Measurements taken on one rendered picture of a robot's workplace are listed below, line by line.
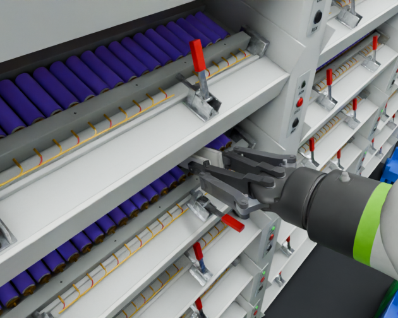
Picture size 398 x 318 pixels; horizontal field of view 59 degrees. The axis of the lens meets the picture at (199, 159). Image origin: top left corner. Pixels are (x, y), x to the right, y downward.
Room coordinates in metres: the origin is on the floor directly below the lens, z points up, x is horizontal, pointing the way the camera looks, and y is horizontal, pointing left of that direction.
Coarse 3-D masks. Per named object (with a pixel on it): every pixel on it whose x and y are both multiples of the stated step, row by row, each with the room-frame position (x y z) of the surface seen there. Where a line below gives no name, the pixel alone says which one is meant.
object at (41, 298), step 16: (240, 144) 0.51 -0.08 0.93; (192, 176) 0.42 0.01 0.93; (176, 192) 0.38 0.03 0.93; (160, 208) 0.35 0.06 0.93; (128, 224) 0.32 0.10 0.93; (144, 224) 0.32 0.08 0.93; (112, 240) 0.29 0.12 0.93; (128, 240) 0.30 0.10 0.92; (96, 256) 0.27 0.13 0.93; (128, 256) 0.28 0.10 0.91; (64, 272) 0.24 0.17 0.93; (80, 272) 0.25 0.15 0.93; (48, 288) 0.22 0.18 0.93; (64, 288) 0.23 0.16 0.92; (32, 304) 0.20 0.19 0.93; (48, 304) 0.21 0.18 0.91; (64, 304) 0.21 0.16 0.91
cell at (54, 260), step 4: (52, 252) 0.27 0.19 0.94; (56, 252) 0.27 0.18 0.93; (48, 256) 0.26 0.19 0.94; (52, 256) 0.26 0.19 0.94; (56, 256) 0.26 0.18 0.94; (60, 256) 0.27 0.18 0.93; (44, 260) 0.26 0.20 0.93; (48, 260) 0.26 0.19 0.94; (52, 260) 0.26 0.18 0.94; (56, 260) 0.26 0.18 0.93; (60, 260) 0.26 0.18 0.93; (48, 264) 0.26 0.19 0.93; (52, 264) 0.25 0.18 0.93; (56, 264) 0.25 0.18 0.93; (60, 264) 0.26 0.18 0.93; (52, 268) 0.25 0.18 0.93
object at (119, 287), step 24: (264, 144) 0.51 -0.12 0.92; (168, 192) 0.40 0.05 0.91; (192, 216) 0.37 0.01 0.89; (216, 216) 0.37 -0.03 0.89; (144, 240) 0.32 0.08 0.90; (168, 240) 0.32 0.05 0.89; (192, 240) 0.33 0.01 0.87; (120, 264) 0.28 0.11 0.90; (144, 264) 0.28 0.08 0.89; (168, 264) 0.30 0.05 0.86; (96, 288) 0.24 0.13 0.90; (120, 288) 0.25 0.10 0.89; (72, 312) 0.21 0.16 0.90; (96, 312) 0.21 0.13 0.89
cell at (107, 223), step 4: (104, 216) 0.33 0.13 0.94; (108, 216) 0.33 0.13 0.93; (100, 220) 0.32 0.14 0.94; (104, 220) 0.32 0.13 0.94; (108, 220) 0.32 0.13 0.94; (100, 224) 0.32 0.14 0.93; (104, 224) 0.32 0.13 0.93; (108, 224) 0.32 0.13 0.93; (112, 224) 0.32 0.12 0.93; (104, 228) 0.31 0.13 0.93; (108, 228) 0.31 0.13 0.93
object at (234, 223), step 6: (204, 204) 0.37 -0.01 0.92; (210, 210) 0.36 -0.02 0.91; (216, 210) 0.36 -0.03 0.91; (222, 216) 0.35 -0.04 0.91; (228, 216) 0.35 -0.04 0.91; (228, 222) 0.34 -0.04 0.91; (234, 222) 0.34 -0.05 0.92; (240, 222) 0.34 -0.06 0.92; (234, 228) 0.33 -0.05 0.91; (240, 228) 0.33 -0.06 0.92
